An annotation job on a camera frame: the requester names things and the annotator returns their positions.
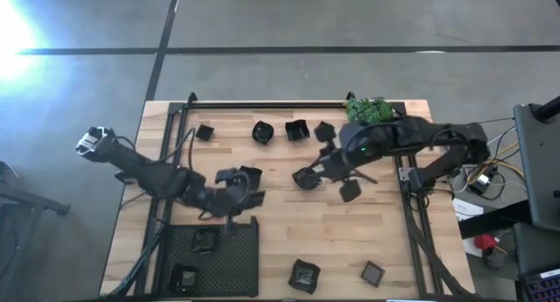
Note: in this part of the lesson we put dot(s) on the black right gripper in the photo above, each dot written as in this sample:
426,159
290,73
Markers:
341,164

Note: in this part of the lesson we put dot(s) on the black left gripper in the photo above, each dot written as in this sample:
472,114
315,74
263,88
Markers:
221,201

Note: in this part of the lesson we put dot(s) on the black square mini plate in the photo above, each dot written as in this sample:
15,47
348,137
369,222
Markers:
297,130
252,176

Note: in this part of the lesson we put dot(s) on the black round mini plate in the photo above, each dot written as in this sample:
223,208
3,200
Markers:
306,180

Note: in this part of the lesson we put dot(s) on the black rounded wavy plate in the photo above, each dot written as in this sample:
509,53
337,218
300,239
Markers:
205,240

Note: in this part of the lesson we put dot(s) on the small black square plate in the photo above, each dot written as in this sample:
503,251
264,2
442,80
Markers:
205,132

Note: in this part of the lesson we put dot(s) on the black wavy mini plate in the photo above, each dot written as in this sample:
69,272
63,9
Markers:
304,276
262,133

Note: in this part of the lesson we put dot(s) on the black wavy square plate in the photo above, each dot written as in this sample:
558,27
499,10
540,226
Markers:
184,279

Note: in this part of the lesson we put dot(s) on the small grey-centred square plate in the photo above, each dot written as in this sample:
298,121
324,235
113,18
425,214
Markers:
373,274

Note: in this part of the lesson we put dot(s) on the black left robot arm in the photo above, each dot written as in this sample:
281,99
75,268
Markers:
144,168

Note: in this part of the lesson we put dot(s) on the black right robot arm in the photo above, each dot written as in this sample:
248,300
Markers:
464,140

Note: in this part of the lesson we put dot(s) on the green potted plant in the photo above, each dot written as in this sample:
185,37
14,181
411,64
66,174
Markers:
367,111

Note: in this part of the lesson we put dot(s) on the black perforated metal tray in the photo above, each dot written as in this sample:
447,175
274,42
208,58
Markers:
236,267

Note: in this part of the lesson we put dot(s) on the white paper box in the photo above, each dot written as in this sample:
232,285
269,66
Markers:
466,208

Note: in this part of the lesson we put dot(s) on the white power adapter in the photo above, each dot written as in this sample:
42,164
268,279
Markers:
482,179

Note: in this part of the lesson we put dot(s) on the black flat bar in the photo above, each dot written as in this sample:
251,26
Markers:
494,221

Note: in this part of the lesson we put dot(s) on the red object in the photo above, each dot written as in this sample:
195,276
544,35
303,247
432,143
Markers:
485,242

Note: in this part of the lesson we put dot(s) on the grey object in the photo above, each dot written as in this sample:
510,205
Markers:
494,259

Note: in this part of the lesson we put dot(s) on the black side stand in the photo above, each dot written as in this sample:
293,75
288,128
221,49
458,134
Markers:
39,202

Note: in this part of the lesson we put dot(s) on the dark grey monitor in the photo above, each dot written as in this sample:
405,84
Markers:
542,170

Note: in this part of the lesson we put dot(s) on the black pole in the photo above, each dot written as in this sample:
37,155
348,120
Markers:
549,109

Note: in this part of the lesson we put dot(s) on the dark grey case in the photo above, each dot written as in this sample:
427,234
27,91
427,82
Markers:
538,247

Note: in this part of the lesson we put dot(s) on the black keyboard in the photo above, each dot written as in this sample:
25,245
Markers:
542,289

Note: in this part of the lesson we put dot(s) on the black aluminium table frame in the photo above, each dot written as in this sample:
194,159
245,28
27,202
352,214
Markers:
262,105

